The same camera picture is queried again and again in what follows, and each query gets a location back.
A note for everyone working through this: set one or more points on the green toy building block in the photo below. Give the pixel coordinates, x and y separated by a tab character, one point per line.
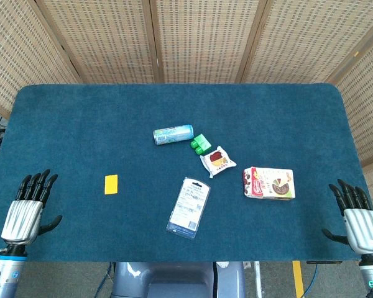
202	143

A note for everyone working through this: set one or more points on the red white cookie box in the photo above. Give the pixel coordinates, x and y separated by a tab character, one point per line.
270	183

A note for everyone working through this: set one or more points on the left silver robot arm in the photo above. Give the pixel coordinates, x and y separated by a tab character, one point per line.
4	276

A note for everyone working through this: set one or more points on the white table leg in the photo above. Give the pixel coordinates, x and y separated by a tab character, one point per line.
257	279

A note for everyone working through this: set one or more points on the white blue blister pack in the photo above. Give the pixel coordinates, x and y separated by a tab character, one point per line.
189	208

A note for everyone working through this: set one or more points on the yellow floor tape strip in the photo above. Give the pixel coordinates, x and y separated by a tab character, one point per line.
297	279

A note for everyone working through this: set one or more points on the grey robot torso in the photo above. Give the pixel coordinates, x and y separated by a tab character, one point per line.
164	279

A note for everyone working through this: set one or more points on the black table edge bar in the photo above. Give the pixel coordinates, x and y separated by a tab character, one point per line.
324	262

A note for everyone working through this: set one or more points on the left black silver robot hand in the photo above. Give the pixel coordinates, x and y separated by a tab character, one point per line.
21	220

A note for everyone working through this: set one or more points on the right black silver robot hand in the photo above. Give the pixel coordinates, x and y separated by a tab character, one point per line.
363	229

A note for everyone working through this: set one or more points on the white snack packet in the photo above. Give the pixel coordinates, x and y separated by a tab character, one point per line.
217	161

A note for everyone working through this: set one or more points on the blue green drink can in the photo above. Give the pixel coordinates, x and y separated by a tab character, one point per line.
173	134

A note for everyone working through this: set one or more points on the woven bamboo screen panel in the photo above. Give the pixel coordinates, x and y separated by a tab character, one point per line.
298	40
205	40
102	40
366	108
12	46

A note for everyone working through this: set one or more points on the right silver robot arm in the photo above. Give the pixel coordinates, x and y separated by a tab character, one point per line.
371	276

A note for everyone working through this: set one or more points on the blue table cloth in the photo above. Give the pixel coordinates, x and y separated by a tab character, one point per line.
81	124

